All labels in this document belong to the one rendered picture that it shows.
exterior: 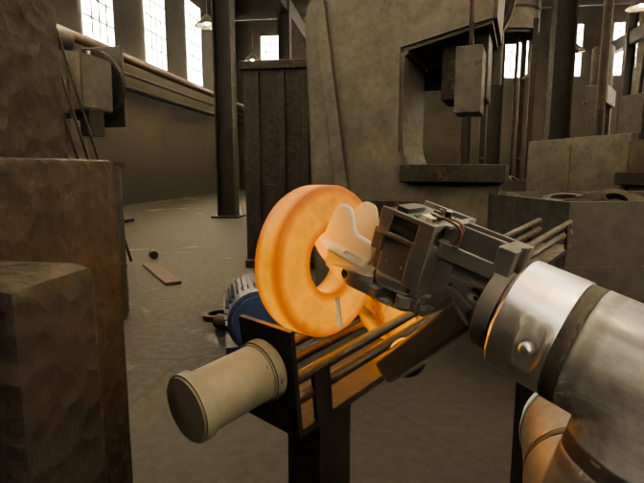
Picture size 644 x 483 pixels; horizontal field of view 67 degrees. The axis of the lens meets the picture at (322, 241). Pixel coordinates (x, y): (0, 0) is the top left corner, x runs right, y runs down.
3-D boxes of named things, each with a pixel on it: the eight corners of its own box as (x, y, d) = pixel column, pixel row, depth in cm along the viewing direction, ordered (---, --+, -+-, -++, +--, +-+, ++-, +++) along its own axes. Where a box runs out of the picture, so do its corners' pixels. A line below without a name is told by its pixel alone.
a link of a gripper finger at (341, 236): (323, 188, 50) (395, 218, 44) (312, 241, 52) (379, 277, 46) (301, 189, 48) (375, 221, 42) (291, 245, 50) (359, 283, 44)
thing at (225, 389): (171, 429, 43) (161, 367, 42) (250, 386, 49) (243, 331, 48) (210, 456, 39) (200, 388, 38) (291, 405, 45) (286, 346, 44)
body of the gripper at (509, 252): (422, 197, 47) (547, 244, 39) (400, 279, 49) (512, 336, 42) (374, 203, 41) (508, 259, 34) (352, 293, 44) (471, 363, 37)
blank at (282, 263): (242, 199, 45) (266, 200, 43) (349, 175, 56) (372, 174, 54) (264, 354, 49) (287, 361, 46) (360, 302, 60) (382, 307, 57)
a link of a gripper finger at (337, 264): (351, 242, 49) (424, 278, 43) (347, 259, 49) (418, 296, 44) (318, 249, 45) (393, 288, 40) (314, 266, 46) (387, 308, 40)
